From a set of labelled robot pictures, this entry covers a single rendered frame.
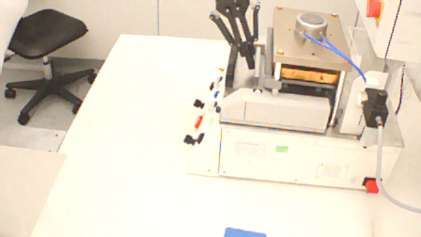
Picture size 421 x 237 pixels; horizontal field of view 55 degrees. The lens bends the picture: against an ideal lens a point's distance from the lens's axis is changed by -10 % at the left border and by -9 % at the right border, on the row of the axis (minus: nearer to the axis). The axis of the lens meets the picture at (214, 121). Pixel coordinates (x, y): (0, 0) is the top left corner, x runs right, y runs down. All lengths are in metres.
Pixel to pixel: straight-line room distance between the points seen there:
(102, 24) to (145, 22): 0.28
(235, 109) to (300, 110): 0.15
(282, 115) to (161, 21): 1.79
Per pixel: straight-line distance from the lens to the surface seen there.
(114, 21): 2.80
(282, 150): 1.08
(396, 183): 1.27
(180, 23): 2.70
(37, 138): 1.34
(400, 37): 0.94
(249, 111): 1.02
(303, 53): 0.99
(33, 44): 2.43
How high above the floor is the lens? 1.58
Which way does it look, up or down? 39 degrees down
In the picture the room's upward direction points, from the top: 3 degrees clockwise
